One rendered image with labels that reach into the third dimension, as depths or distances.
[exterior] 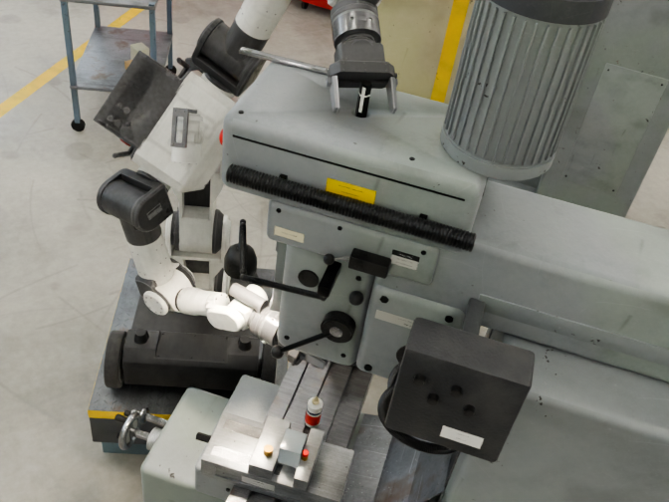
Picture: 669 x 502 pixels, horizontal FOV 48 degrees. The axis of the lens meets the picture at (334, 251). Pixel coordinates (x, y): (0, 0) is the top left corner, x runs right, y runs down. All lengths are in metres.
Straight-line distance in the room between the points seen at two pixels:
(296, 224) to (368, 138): 0.23
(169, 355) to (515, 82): 1.74
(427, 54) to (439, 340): 2.14
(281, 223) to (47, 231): 2.74
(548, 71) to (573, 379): 0.58
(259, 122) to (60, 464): 2.06
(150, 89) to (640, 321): 1.18
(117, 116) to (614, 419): 1.26
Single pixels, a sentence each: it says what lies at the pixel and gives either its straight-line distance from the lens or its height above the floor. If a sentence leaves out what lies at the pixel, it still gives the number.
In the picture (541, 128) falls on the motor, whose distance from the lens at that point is 1.25.
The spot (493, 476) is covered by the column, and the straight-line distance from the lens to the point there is 1.61.
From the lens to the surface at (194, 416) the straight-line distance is 2.29.
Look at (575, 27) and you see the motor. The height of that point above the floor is 2.16.
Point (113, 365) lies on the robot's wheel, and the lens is 2.65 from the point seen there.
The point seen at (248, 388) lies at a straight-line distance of 2.21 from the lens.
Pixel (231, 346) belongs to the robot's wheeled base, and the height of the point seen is 0.61.
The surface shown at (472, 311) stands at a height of 1.63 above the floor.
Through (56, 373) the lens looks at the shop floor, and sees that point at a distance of 3.40.
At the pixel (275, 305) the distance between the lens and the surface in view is 1.71.
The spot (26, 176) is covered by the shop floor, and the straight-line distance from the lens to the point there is 4.46.
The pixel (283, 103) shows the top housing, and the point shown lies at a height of 1.89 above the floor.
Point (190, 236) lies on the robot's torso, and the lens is 2.37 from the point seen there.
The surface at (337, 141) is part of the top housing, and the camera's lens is 1.29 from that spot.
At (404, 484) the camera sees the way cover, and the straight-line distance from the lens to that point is 1.97.
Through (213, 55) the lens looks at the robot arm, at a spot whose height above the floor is 1.74.
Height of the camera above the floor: 2.58
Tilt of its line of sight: 41 degrees down
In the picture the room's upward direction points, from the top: 9 degrees clockwise
